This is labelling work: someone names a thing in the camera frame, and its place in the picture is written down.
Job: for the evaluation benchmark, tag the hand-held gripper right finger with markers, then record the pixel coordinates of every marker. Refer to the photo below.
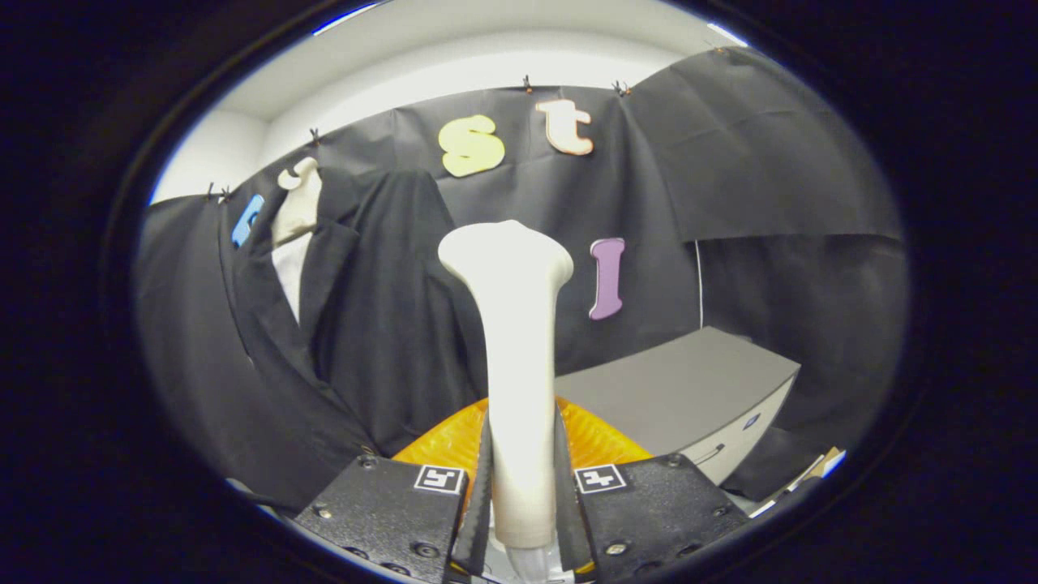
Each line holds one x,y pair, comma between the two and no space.
568,503

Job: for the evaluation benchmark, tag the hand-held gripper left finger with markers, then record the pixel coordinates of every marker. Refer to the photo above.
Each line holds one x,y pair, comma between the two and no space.
478,503

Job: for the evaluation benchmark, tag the white garment steamer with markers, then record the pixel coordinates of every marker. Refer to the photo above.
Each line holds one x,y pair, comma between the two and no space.
519,365

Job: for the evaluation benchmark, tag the black suit jacket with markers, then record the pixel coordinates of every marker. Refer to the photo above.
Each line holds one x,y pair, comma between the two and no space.
381,324

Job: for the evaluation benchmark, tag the beige cabinet with grey top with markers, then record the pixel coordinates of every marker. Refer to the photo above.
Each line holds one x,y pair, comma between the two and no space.
673,381

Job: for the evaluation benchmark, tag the cardboard box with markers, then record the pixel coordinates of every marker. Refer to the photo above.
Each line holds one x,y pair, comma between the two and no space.
823,464

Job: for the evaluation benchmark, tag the white mannequin torso form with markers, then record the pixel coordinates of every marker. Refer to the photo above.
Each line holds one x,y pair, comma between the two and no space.
296,211

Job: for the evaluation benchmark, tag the black backdrop cloth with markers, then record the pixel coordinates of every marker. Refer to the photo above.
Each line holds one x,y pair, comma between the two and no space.
730,162

